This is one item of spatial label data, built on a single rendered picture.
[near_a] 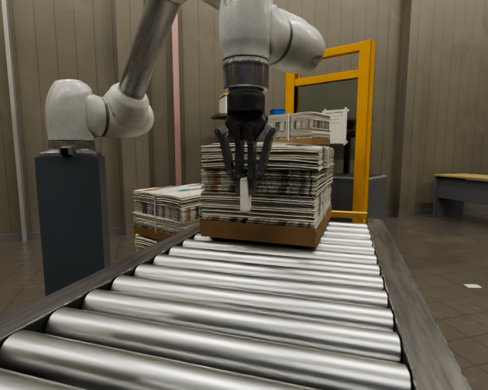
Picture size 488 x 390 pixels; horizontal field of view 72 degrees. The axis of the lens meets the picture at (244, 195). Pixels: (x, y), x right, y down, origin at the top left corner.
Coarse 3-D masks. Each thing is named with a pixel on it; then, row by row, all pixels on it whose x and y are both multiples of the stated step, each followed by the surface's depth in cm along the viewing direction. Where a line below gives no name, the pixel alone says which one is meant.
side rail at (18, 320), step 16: (176, 240) 83; (144, 256) 70; (96, 272) 60; (112, 272) 60; (128, 272) 62; (64, 288) 54; (80, 288) 54; (96, 288) 54; (32, 304) 48; (48, 304) 48; (64, 304) 48; (80, 304) 51; (0, 320) 43; (16, 320) 43; (32, 320) 43; (0, 336) 40
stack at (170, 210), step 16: (144, 192) 160; (160, 192) 157; (176, 192) 158; (192, 192) 157; (144, 208) 162; (160, 208) 153; (176, 208) 146; (192, 208) 148; (144, 224) 162; (160, 224) 154; (176, 224) 147; (192, 224) 150; (144, 240) 164
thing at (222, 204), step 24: (216, 168) 80; (288, 168) 74; (312, 168) 72; (216, 192) 82; (264, 192) 78; (288, 192) 75; (312, 192) 74; (216, 216) 82; (240, 216) 80; (264, 216) 78; (288, 216) 76; (312, 216) 74
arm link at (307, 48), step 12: (204, 0) 80; (216, 0) 78; (288, 12) 71; (300, 24) 68; (300, 36) 68; (312, 36) 71; (288, 48) 67; (300, 48) 69; (312, 48) 71; (324, 48) 76; (288, 60) 70; (300, 60) 71; (312, 60) 74; (288, 72) 76; (300, 72) 77
